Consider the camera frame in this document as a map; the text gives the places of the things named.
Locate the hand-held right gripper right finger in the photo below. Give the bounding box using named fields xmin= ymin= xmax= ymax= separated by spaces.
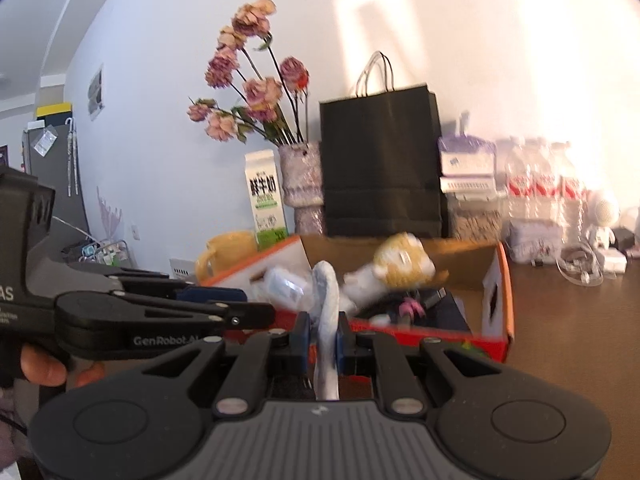
xmin=336 ymin=312 xmax=501 ymax=418

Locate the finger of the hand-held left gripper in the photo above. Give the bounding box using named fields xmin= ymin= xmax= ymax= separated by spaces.
xmin=65 ymin=262 xmax=248 ymax=304
xmin=124 ymin=292 xmax=277 ymax=332

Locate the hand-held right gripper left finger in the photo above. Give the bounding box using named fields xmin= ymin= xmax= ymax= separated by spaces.
xmin=142 ymin=312 xmax=311 ymax=418

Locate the white plastic bottle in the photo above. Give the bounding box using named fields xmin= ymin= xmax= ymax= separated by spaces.
xmin=260 ymin=266 xmax=306 ymax=306

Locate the black braided cable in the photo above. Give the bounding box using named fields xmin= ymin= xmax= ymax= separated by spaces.
xmin=370 ymin=290 xmax=451 ymax=327

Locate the white yellow plush toy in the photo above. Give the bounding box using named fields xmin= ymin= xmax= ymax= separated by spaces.
xmin=342 ymin=232 xmax=436 ymax=311

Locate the dark blue pouch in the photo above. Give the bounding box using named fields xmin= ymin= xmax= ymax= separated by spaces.
xmin=430 ymin=292 xmax=473 ymax=333

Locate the orange red cardboard box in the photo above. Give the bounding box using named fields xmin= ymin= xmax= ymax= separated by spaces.
xmin=200 ymin=234 xmax=516 ymax=365

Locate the person's left hand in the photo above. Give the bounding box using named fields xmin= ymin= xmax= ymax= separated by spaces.
xmin=20 ymin=345 xmax=106 ymax=389

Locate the yellow mug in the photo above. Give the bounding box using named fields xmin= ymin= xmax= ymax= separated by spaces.
xmin=195 ymin=231 xmax=258 ymax=286

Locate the metal storage trolley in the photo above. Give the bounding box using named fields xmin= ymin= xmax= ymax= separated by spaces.
xmin=62 ymin=240 xmax=136 ymax=267

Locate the white green milk carton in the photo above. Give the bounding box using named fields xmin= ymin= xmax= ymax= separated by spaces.
xmin=244 ymin=149 xmax=288 ymax=251

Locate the grey refrigerator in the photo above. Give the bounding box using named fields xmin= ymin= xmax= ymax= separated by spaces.
xmin=20 ymin=102 xmax=93 ymax=261

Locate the pink glitter vase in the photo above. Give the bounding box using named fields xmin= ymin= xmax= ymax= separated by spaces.
xmin=277 ymin=141 xmax=326 ymax=236

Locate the clear seed container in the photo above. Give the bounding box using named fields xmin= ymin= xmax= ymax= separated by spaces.
xmin=446 ymin=192 xmax=503 ymax=241

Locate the black paper bag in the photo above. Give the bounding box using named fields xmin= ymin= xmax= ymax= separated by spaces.
xmin=319 ymin=51 xmax=449 ymax=240

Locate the flat white box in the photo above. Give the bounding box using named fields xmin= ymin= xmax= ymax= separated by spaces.
xmin=440 ymin=175 xmax=498 ymax=196

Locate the dried pink rose bouquet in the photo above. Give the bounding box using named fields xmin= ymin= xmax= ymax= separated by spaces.
xmin=187 ymin=0 xmax=311 ymax=146

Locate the floral tin box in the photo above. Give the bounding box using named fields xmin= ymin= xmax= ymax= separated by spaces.
xmin=507 ymin=220 xmax=563 ymax=263

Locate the purple tissue pack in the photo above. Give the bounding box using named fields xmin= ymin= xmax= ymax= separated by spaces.
xmin=438 ymin=120 xmax=497 ymax=178

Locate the white charger block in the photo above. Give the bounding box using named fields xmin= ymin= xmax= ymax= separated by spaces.
xmin=600 ymin=247 xmax=626 ymax=273

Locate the white round robot speaker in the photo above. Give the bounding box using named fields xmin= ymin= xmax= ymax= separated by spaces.
xmin=585 ymin=190 xmax=621 ymax=253

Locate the purple flower wall sticker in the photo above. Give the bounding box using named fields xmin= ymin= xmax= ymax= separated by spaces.
xmin=96 ymin=187 xmax=123 ymax=236

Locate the white earphone cable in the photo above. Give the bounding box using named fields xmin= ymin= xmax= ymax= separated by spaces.
xmin=557 ymin=245 xmax=603 ymax=288

